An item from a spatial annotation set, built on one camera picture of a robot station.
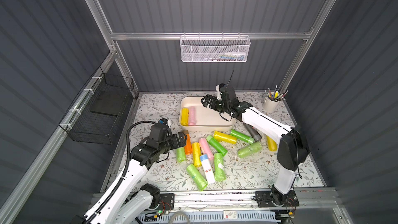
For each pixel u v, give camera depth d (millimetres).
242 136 937
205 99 777
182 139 679
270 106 1063
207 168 790
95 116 722
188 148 889
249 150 861
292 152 472
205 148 889
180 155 861
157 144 558
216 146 893
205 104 773
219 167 801
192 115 1024
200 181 765
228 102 654
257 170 830
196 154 847
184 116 1020
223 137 929
